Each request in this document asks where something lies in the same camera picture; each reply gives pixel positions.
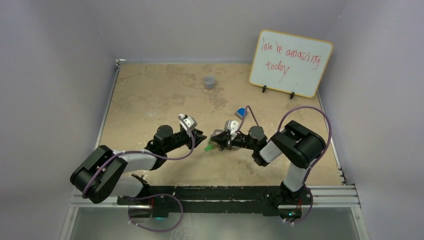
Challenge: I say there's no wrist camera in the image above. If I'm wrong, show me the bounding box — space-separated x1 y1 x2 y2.
178 113 198 131
224 120 240 138

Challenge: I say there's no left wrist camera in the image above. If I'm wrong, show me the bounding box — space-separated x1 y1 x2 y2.
178 113 198 131

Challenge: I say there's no aluminium frame rail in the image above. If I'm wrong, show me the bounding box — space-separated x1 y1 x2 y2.
68 184 362 209

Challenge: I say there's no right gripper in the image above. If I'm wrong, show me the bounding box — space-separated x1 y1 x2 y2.
210 129 257 150

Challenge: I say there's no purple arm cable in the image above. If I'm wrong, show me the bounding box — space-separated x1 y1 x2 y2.
235 105 333 185
81 115 197 200

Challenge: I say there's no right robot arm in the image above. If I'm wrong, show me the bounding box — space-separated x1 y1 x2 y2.
210 120 326 204

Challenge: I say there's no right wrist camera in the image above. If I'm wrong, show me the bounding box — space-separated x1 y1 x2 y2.
224 120 240 138

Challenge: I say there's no green key tag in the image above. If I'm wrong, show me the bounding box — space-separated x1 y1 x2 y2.
204 145 214 152

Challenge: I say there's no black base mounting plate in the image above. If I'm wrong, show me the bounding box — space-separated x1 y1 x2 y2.
117 185 313 219

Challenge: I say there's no small grey cup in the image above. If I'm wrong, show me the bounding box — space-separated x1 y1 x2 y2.
203 76 216 90

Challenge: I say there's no whiteboard with red writing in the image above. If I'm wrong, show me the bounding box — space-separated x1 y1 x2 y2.
249 29 334 98

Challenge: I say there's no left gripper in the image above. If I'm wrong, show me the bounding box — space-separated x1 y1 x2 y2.
163 127 206 153

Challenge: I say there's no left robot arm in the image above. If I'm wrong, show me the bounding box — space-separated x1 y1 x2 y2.
69 125 207 205

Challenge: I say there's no blue grey whiteboard eraser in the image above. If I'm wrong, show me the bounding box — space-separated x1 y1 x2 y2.
235 108 247 119

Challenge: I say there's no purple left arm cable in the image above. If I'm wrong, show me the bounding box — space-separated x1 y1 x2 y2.
81 115 197 200

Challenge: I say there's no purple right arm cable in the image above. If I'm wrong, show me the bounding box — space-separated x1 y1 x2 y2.
235 105 333 185

